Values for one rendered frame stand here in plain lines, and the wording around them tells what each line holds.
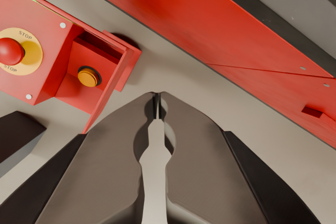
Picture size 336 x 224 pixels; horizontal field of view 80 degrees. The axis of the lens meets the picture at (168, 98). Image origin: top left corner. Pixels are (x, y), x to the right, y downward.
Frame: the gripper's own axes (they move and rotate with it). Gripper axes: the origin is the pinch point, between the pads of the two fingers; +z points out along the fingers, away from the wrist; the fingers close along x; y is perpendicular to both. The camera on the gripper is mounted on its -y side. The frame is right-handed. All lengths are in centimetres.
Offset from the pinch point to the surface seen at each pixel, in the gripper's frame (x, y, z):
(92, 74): -12.9, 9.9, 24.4
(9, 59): -21.5, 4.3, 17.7
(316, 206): 107, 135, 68
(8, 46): -21.3, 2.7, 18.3
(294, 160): 86, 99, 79
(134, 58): -13, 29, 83
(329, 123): 48, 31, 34
